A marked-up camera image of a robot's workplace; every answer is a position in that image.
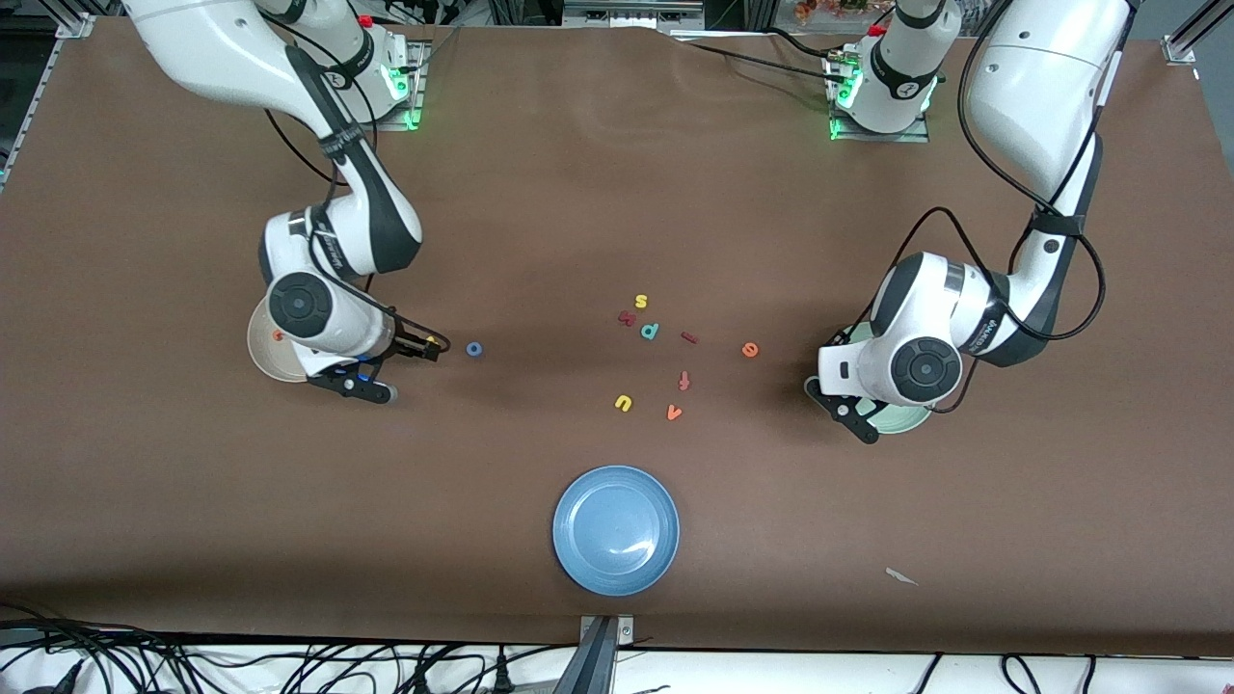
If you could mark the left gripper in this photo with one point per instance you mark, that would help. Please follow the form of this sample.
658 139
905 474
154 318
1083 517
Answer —
836 339

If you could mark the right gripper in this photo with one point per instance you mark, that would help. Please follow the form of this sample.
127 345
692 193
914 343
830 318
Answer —
408 341

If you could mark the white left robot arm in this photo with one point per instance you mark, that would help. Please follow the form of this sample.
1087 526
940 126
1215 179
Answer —
1032 87

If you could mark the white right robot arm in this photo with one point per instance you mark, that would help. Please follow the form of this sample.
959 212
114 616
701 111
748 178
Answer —
222 48

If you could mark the mint green plate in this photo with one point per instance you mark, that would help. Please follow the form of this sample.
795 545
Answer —
906 421

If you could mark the beige brown plate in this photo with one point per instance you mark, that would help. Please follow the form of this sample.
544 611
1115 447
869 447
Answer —
262 352

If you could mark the brown table cover sheet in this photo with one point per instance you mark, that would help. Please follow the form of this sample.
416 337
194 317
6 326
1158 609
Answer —
289 501

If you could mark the white paper scrap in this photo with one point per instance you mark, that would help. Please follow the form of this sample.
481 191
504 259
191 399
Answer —
899 576

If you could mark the blue plate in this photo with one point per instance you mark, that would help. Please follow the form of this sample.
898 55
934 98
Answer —
615 530

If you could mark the white lower ledge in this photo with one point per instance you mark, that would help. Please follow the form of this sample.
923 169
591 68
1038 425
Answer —
771 677

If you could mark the black power plug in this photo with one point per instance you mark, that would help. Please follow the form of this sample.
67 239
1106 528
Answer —
500 673

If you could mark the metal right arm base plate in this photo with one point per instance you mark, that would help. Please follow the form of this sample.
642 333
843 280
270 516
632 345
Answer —
415 108

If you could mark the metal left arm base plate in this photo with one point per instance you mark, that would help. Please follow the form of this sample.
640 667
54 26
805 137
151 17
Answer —
887 137

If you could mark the aluminium table edge bracket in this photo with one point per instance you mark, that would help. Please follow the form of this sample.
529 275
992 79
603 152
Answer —
598 665

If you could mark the metal frame rail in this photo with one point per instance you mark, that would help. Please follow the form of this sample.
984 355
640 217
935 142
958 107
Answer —
627 14

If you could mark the aluminium frame corner bracket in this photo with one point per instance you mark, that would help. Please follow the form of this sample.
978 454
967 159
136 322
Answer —
75 26
1184 46

